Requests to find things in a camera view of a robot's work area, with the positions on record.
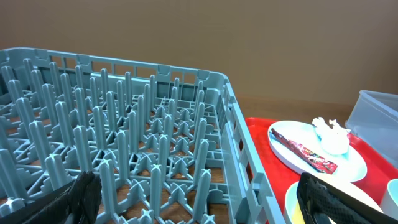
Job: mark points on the red plastic tray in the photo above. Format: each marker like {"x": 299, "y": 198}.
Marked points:
{"x": 379, "y": 173}

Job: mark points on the mint green bowl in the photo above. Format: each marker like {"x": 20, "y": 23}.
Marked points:
{"x": 389, "y": 202}

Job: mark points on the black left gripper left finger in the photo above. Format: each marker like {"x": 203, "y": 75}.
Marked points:
{"x": 76, "y": 202}

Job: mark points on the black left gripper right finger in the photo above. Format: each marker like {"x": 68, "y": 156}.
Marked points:
{"x": 321, "y": 200}

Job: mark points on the clear plastic waste bin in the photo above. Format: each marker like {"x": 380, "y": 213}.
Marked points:
{"x": 374, "y": 120}

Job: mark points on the large light blue plate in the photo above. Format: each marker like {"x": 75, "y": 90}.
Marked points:
{"x": 351, "y": 165}

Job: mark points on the light blue bowl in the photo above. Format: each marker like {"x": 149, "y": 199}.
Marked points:
{"x": 290, "y": 205}

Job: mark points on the red snack wrapper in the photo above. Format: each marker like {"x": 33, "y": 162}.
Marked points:
{"x": 313, "y": 159}

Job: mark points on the yellow plastic cup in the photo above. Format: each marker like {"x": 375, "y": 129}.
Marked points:
{"x": 297, "y": 217}

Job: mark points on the white tissue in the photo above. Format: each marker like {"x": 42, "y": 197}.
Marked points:
{"x": 333, "y": 137}

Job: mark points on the grey plastic dishwasher rack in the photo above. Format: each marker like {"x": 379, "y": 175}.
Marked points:
{"x": 170, "y": 144}

